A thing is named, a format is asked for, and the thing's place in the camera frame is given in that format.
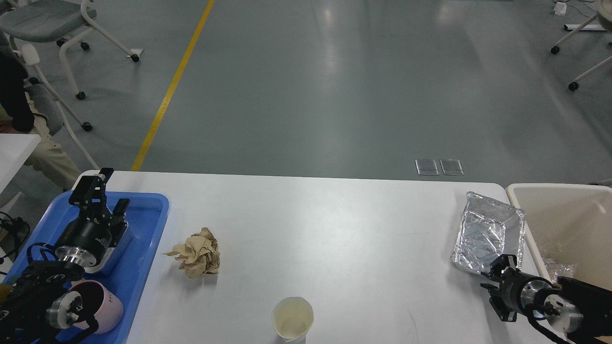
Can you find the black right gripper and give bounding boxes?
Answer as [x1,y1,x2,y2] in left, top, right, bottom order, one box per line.
[481,254,553,323]

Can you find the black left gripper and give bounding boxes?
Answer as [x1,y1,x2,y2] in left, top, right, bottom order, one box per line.
[54,168,131,273]

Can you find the aluminium foil tray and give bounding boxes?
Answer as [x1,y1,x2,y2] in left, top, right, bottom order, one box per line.
[450,191,526,274]

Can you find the pink ribbed mug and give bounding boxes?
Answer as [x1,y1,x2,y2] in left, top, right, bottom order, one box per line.
[70,279,124,334]

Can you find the cream paper cup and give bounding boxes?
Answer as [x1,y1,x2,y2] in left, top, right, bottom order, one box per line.
[272,296,314,344]

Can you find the rectangular metal tin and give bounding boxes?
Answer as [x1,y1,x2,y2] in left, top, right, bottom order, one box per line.
[86,221,133,276]

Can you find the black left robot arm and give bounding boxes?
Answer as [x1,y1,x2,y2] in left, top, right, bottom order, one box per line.
[1,168,132,344]

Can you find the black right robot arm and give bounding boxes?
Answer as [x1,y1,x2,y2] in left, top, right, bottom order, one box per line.
[481,254,612,344]

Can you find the blue plastic tray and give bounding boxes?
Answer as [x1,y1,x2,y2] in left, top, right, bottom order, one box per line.
[26,192,170,344]

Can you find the crumpled clear plastic wrap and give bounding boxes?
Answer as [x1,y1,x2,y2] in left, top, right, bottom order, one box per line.
[542,258,576,282]

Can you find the beige plastic bin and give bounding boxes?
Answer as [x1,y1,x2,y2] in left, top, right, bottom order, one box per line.
[506,183,612,290]

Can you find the white side table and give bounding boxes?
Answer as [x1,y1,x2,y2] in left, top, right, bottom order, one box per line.
[0,133,40,191]

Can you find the crumpled brown paper ball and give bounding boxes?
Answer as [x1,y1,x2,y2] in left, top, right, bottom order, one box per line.
[164,227,220,279]

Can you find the seated person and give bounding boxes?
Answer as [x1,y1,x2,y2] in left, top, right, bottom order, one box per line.
[0,33,81,190]

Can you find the right metal floor plate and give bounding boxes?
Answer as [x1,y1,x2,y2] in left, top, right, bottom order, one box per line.
[440,159,465,176]

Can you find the metal floor plate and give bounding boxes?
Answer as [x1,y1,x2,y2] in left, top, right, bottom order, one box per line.
[440,159,465,176]
[415,159,439,176]

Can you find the left metal floor plate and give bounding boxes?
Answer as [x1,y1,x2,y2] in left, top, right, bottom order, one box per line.
[415,159,439,176]

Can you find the dark blue home mug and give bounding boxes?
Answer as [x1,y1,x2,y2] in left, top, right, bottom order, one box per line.
[0,284,12,304]

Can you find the grey office chair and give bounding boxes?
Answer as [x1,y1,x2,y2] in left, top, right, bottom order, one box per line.
[0,0,142,169]

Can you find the white floor power adapter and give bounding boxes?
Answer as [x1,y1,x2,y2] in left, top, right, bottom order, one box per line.
[553,0,568,17]

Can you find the white chair base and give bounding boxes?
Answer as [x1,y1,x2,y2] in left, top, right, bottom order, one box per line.
[550,0,612,91]

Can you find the black cables at left edge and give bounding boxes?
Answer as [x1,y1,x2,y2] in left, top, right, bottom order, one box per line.
[0,213,30,261]

